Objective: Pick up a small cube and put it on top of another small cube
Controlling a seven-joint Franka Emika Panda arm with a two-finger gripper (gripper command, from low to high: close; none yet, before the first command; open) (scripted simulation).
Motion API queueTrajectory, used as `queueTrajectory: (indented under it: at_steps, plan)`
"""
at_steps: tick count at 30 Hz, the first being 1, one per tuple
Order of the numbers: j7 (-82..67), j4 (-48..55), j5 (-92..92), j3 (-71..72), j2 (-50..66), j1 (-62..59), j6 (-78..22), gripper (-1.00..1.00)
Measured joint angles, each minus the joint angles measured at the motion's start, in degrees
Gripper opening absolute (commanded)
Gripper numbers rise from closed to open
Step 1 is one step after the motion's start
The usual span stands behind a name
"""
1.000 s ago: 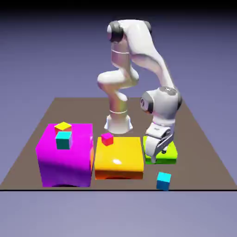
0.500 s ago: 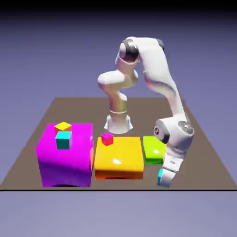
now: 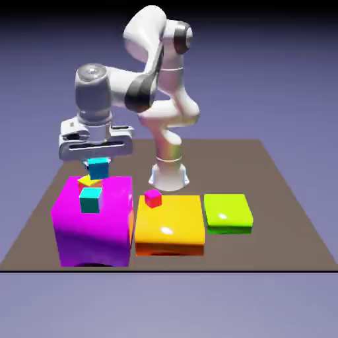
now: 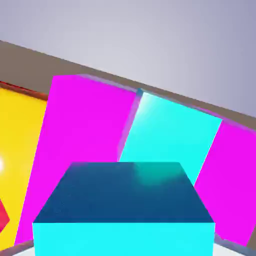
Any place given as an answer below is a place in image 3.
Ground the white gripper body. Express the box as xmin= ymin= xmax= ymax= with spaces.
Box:
xmin=58 ymin=125 xmax=134 ymax=162

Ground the small cyan cube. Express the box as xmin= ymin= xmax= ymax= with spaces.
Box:
xmin=79 ymin=187 xmax=103 ymax=214
xmin=86 ymin=157 xmax=110 ymax=181

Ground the small yellow cube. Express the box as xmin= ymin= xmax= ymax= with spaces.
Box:
xmin=77 ymin=175 xmax=103 ymax=193

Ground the small magenta cube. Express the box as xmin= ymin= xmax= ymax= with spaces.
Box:
xmin=143 ymin=189 xmax=162 ymax=209

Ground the large magenta box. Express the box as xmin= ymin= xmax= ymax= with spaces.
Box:
xmin=50 ymin=175 xmax=135 ymax=268

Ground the large orange box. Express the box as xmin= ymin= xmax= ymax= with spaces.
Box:
xmin=135 ymin=194 xmax=206 ymax=257

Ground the large green box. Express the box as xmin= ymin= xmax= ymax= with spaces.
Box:
xmin=203 ymin=193 xmax=254 ymax=235

